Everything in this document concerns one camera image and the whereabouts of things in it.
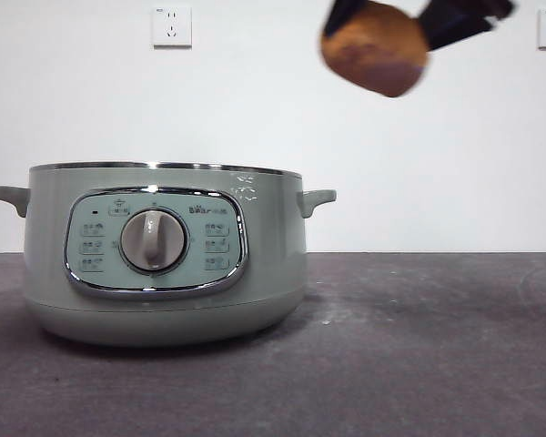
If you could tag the brown potato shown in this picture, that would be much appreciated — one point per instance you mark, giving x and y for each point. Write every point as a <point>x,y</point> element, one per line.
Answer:
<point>373,54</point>

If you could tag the pale green electric cooking pot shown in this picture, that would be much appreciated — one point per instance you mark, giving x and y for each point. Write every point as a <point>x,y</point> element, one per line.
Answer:
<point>273,255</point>

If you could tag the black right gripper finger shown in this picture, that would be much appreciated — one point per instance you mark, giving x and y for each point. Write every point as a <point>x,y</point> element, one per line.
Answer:
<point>343,13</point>
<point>459,20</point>

